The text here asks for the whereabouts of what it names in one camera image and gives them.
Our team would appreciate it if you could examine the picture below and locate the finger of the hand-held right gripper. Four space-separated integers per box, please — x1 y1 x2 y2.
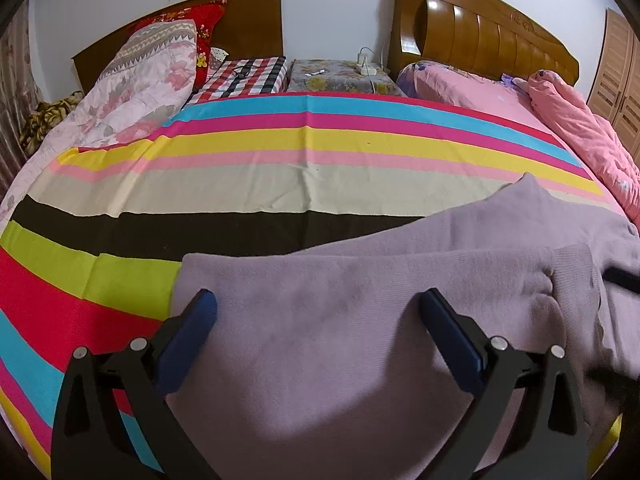
602 266 640 295

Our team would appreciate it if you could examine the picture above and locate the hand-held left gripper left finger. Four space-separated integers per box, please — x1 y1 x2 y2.
50 288 221 480

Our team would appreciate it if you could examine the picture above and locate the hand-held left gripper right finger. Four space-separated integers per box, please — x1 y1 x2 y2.
419 287 592 480

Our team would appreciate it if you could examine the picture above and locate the lilac knitted sweater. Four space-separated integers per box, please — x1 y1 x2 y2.
165 172 640 480

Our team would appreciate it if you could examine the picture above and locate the pink quilt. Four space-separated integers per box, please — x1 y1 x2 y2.
525 70 640 226

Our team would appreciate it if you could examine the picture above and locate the rainbow striped blanket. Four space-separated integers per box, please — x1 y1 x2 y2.
0 91 626 480

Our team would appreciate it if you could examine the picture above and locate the wooden wardrobe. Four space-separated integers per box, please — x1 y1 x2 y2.
585 7 640 161

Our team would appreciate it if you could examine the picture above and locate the pink bed sheet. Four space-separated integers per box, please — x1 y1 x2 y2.
450 87 632 217

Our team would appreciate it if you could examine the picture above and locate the pale floral quilt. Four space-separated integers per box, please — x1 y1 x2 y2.
0 19 198 221

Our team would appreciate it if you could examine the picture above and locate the pink pillow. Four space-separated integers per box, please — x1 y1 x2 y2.
397 60 506 107

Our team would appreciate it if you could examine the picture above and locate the red checkered pillow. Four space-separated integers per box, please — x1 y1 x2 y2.
182 56 290 107

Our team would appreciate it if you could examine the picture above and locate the brown floral blanket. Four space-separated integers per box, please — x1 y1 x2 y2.
20 91 86 153

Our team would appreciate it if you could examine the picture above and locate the nightstand with floral cover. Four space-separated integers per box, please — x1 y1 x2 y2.
286 58 408 97

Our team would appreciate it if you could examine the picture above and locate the large glossy wooden headboard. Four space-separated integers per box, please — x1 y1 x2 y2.
387 0 581 88

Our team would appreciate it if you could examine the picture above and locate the patterned curtain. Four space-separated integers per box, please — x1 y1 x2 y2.
0 10 43 196

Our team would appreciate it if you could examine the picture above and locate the red patterned pillow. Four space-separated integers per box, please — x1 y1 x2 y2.
132 0 228 88

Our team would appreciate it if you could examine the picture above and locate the plain dark wooden headboard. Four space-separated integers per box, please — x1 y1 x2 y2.
71 0 285 93

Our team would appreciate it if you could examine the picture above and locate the white charger cable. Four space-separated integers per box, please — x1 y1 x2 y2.
357 27 393 68

